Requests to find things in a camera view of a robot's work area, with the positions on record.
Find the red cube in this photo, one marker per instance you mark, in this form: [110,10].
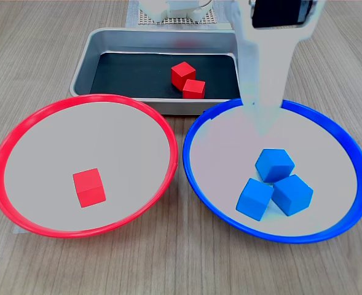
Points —
[89,189]
[194,89]
[183,73]

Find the blue cube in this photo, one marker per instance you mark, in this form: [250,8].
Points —
[274,167]
[294,195]
[254,199]

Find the steel tray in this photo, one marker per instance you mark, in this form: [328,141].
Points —
[122,41]

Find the pale perforated plate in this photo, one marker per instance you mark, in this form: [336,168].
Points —
[174,21]

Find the blue-rimmed white plate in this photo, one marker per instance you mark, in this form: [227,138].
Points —
[223,159]

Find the black mat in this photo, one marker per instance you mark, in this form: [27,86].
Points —
[137,73]

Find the red-rimmed white plate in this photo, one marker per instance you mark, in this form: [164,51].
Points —
[122,147]

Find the clear tape strip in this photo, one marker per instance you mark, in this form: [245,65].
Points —
[18,231]

